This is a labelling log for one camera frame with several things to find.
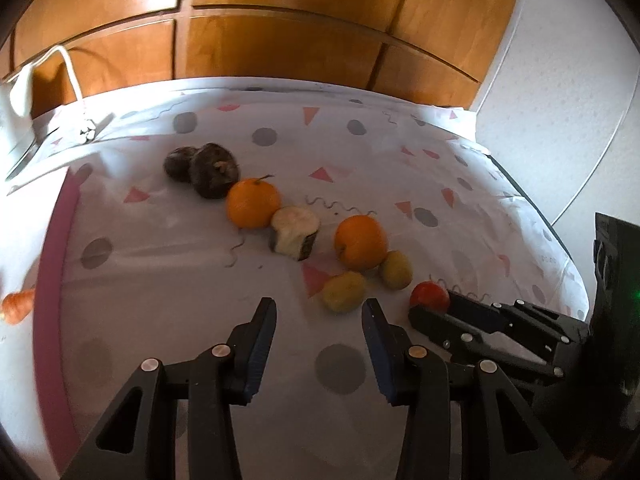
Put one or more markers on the cut brown root half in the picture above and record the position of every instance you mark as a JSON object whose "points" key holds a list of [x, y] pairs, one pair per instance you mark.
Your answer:
{"points": [[293, 232]]}

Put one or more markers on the orange carrot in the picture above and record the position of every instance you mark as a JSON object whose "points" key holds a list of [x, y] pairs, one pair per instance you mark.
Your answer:
{"points": [[16, 306]]}

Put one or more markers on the yellow green small fruit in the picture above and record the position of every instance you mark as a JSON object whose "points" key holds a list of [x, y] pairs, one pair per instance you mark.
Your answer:
{"points": [[344, 293]]}

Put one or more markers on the dark brown round fruit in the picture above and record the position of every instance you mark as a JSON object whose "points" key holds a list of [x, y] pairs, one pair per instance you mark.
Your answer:
{"points": [[213, 171]]}

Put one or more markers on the white patterned tablecloth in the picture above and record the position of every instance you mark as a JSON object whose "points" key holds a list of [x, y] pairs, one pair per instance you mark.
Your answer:
{"points": [[197, 199]]}

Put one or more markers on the orange with stem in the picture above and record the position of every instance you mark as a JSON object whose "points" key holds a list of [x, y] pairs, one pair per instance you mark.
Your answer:
{"points": [[252, 202]]}

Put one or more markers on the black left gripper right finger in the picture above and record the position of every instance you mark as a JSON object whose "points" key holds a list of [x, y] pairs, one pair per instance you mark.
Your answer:
{"points": [[501, 438]]}

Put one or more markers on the large orange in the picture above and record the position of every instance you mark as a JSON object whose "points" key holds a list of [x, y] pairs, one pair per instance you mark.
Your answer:
{"points": [[360, 243]]}

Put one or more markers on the red tomato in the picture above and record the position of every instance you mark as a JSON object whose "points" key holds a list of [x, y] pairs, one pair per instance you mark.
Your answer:
{"points": [[430, 295]]}

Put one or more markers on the small dark brown fruit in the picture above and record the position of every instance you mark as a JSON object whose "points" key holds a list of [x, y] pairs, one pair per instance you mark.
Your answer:
{"points": [[177, 163]]}

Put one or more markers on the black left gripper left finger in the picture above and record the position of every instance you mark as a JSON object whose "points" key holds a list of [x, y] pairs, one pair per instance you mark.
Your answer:
{"points": [[135, 438]]}

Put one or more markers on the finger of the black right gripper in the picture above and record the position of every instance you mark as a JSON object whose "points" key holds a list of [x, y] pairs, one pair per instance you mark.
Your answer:
{"points": [[522, 321], [469, 347]]}

